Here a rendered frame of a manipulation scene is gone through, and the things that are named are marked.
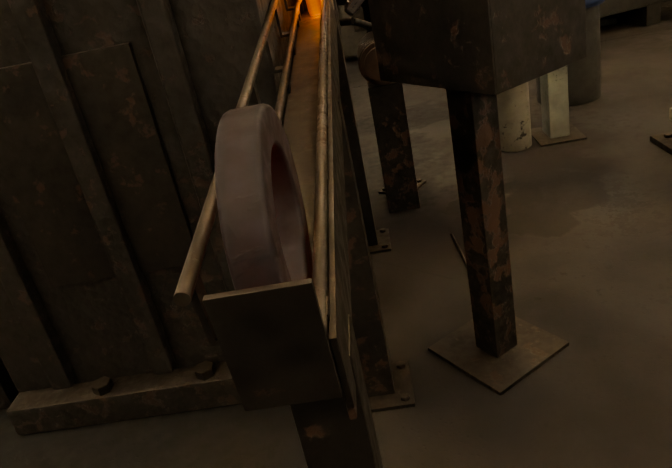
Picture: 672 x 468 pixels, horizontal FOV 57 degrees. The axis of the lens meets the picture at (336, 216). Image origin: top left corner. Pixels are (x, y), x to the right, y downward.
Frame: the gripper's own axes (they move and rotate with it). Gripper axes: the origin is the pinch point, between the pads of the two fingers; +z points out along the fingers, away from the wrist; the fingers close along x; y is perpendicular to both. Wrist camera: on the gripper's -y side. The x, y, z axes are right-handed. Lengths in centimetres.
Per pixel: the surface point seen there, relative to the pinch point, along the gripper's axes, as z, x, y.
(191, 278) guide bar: 0, 129, -12
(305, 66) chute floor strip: -4, 53, -12
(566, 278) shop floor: -70, 39, -56
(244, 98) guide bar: 1, 95, -8
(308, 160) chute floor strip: -7, 91, -16
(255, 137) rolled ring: -3, 125, -2
